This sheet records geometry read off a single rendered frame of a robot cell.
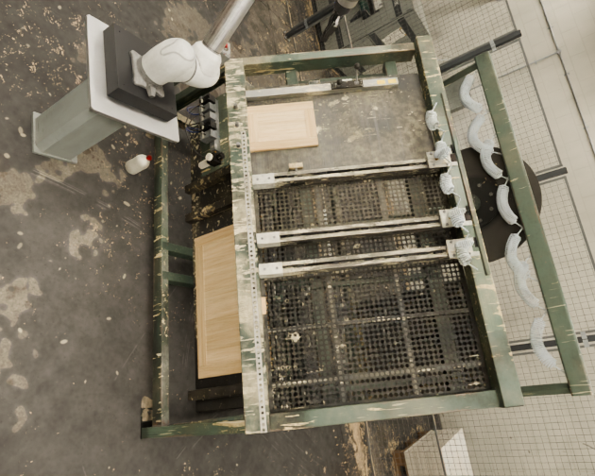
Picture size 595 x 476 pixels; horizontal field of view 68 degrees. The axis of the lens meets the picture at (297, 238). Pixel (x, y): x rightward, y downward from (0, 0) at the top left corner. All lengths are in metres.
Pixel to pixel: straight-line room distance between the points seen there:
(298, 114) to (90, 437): 2.13
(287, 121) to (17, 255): 1.64
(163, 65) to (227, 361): 1.61
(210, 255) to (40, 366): 1.10
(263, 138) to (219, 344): 1.26
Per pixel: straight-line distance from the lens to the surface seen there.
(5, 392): 2.52
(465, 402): 2.40
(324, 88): 2.89
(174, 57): 2.22
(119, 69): 2.29
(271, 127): 2.76
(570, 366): 2.82
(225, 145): 2.71
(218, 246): 2.86
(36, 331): 2.60
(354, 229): 2.43
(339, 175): 2.54
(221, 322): 2.74
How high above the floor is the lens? 2.31
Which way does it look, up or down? 30 degrees down
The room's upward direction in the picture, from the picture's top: 72 degrees clockwise
